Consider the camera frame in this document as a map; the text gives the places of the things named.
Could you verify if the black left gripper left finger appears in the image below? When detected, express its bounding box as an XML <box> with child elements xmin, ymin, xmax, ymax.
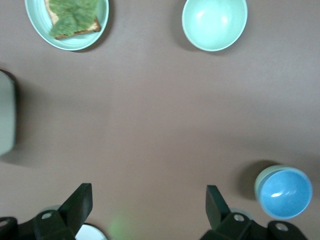
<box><xmin>0</xmin><ymin>183</ymin><xmax>93</xmax><ymax>240</ymax></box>

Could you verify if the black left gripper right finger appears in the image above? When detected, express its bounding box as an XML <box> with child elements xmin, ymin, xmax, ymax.
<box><xmin>201</xmin><ymin>184</ymin><xmax>309</xmax><ymax>240</ymax></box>

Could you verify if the light green bowl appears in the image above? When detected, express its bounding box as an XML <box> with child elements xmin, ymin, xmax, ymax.
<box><xmin>253</xmin><ymin>164</ymin><xmax>289</xmax><ymax>204</ymax></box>
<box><xmin>181</xmin><ymin>0</ymin><xmax>249</xmax><ymax>53</ymax></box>

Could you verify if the blue bowl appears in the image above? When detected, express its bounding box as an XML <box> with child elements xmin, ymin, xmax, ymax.
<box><xmin>258</xmin><ymin>169</ymin><xmax>314</xmax><ymax>221</ymax></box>

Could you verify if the cream and chrome toaster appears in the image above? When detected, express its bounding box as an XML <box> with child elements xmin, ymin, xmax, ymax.
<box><xmin>0</xmin><ymin>69</ymin><xmax>17</xmax><ymax>157</ymax></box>

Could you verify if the light green plate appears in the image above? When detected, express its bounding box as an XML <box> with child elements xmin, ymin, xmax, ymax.
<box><xmin>24</xmin><ymin>0</ymin><xmax>110</xmax><ymax>52</ymax></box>

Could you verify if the toast slice with crust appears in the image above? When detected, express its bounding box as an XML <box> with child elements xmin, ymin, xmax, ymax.
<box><xmin>44</xmin><ymin>0</ymin><xmax>102</xmax><ymax>41</ymax></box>

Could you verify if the green lettuce leaf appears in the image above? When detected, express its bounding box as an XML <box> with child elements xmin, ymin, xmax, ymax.
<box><xmin>48</xmin><ymin>0</ymin><xmax>101</xmax><ymax>39</ymax></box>

